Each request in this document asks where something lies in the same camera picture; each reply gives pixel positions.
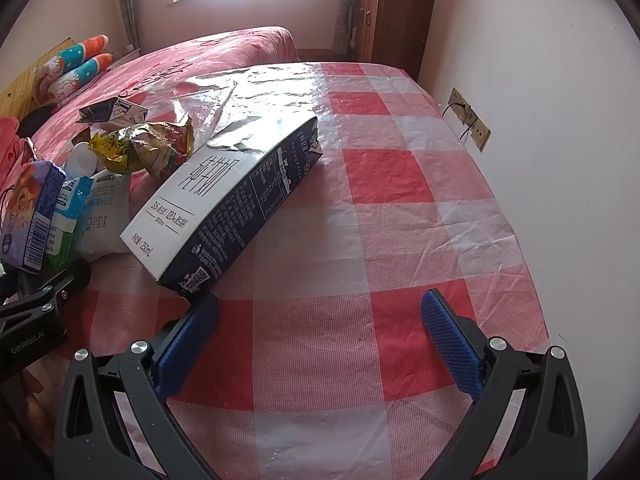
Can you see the person's left hand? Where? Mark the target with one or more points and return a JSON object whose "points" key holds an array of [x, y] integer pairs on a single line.
{"points": [[39, 405]]}

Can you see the yellow snack bag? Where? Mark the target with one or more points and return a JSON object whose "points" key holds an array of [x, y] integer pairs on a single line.
{"points": [[145, 147]]}

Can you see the beige wall socket panel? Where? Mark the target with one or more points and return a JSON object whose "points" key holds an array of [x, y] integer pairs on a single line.
{"points": [[470, 117]]}

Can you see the bed with pink blanket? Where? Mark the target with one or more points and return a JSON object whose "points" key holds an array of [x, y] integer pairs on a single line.
{"points": [[200, 60]]}

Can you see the light blue green drink carton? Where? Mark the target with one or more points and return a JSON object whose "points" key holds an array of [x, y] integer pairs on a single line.
{"points": [[67, 220]]}

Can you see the purple drink carton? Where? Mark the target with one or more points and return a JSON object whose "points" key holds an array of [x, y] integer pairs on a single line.
{"points": [[30, 215]]}

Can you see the crumpled black white carton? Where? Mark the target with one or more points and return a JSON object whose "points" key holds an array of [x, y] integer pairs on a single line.
{"points": [[107, 111]]}

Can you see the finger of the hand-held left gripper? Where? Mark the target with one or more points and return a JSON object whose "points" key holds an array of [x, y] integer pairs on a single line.
{"points": [[60, 285]]}

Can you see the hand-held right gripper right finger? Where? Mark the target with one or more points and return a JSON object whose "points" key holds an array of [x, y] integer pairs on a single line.
{"points": [[450, 340]]}

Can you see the brown wooden cabinet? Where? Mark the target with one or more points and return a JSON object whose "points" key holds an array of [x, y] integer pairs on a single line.
{"points": [[400, 20]]}

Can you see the colourful cartoon pillow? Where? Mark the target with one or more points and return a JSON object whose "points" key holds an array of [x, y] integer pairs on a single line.
{"points": [[75, 52], [80, 77]]}

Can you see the dark cloth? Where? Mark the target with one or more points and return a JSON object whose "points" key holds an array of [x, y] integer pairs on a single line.
{"points": [[37, 120]]}

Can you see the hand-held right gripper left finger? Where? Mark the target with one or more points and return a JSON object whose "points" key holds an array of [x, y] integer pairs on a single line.
{"points": [[187, 345]]}

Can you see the grey curtain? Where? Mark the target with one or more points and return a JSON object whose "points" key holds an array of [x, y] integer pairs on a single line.
{"points": [[127, 5], [345, 15]]}

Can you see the red white checkered tablecloth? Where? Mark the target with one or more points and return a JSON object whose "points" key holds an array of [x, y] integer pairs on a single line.
{"points": [[380, 210]]}

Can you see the white milk pouch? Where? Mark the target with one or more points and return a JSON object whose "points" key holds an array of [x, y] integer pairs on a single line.
{"points": [[105, 220]]}

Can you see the yellow wooden headboard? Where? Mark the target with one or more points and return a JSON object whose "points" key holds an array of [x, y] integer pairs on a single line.
{"points": [[20, 90]]}

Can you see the white dark blue milk carton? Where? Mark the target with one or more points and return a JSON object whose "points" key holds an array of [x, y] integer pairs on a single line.
{"points": [[210, 200]]}

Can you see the folded pink quilt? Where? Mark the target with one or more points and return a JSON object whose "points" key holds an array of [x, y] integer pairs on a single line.
{"points": [[7, 145]]}

